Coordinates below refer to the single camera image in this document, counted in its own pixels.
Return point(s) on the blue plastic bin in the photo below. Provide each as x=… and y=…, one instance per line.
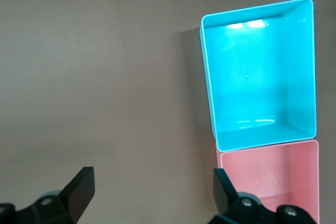
x=257, y=77

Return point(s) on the pink plastic bin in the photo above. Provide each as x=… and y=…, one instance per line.
x=275, y=171

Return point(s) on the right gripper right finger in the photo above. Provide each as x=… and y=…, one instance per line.
x=225, y=197

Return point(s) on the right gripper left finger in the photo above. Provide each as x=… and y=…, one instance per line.
x=76, y=195

